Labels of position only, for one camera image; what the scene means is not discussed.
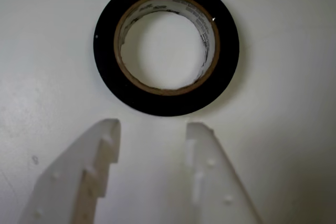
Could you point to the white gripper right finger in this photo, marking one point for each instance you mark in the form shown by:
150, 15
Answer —
220, 187

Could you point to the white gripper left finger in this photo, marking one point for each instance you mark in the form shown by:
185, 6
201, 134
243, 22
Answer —
68, 182

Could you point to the black tape roll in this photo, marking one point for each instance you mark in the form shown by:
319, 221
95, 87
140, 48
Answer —
103, 51

